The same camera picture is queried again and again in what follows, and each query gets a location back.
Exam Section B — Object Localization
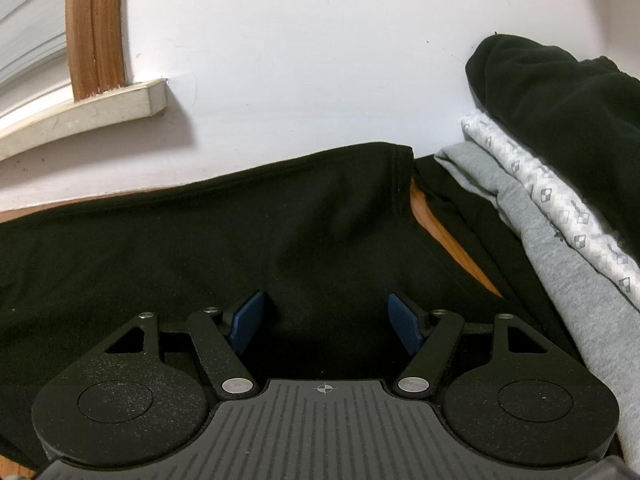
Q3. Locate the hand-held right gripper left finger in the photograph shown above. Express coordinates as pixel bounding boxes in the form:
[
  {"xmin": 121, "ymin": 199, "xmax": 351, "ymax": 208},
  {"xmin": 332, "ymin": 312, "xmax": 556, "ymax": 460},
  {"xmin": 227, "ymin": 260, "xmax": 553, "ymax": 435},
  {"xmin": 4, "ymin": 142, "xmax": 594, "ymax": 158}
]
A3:
[{"xmin": 84, "ymin": 291, "xmax": 268, "ymax": 400}]

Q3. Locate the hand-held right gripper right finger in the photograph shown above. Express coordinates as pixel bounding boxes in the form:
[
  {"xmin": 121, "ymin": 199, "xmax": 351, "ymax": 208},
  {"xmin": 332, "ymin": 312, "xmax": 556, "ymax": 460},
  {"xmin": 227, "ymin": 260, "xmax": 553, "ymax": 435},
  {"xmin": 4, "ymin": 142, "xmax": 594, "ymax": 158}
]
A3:
[{"xmin": 388, "ymin": 292, "xmax": 570, "ymax": 400}]

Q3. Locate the black t-shirt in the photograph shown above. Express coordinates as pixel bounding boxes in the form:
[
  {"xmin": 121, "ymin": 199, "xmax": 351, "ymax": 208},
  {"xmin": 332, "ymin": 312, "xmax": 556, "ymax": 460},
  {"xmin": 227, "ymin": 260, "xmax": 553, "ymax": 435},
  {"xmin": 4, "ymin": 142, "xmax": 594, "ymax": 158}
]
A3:
[{"xmin": 0, "ymin": 142, "xmax": 506, "ymax": 468}]

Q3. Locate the black fleece garment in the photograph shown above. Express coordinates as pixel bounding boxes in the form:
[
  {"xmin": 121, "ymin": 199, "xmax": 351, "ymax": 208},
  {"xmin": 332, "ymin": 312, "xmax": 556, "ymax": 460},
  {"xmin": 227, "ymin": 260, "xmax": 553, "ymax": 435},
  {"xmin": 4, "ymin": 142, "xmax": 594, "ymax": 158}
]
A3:
[{"xmin": 465, "ymin": 34, "xmax": 640, "ymax": 252}]

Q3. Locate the black folded garment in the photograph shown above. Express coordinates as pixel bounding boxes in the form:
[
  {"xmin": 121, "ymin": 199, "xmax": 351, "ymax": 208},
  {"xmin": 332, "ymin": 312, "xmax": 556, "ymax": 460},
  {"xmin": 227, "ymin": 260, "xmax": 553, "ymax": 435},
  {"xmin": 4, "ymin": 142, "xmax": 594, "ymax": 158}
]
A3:
[{"xmin": 412, "ymin": 154, "xmax": 588, "ymax": 368}]

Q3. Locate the grey garment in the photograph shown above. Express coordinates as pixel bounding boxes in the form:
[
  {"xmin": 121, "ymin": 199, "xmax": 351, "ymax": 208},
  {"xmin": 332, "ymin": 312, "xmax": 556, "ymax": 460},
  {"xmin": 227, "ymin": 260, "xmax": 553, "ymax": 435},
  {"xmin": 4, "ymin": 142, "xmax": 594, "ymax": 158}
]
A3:
[{"xmin": 434, "ymin": 141, "xmax": 640, "ymax": 462}]

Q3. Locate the white patterned garment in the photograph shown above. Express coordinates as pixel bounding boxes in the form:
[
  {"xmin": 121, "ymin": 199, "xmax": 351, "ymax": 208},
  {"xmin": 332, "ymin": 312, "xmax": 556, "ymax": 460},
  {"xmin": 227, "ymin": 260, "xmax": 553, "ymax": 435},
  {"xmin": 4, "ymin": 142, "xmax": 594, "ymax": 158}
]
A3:
[{"xmin": 460, "ymin": 110, "xmax": 640, "ymax": 311}]

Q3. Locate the beige window sill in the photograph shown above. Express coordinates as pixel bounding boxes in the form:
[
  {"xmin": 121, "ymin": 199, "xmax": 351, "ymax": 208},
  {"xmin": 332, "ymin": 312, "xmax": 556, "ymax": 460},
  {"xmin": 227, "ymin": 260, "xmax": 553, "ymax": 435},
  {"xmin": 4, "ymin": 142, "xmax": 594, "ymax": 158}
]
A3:
[{"xmin": 0, "ymin": 78, "xmax": 168, "ymax": 162}]

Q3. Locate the grey window blind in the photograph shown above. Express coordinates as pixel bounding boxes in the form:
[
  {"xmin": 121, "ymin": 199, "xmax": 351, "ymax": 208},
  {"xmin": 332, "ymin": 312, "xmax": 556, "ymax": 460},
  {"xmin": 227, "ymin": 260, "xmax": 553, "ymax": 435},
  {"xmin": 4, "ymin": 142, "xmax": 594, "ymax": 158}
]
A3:
[{"xmin": 0, "ymin": 0, "xmax": 76, "ymax": 131}]

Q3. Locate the wooden window frame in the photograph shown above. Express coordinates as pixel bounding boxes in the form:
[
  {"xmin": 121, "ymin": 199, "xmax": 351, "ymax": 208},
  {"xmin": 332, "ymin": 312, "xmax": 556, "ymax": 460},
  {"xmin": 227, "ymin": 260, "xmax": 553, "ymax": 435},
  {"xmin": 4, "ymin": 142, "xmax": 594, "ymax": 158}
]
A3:
[{"xmin": 65, "ymin": 0, "xmax": 126, "ymax": 102}]

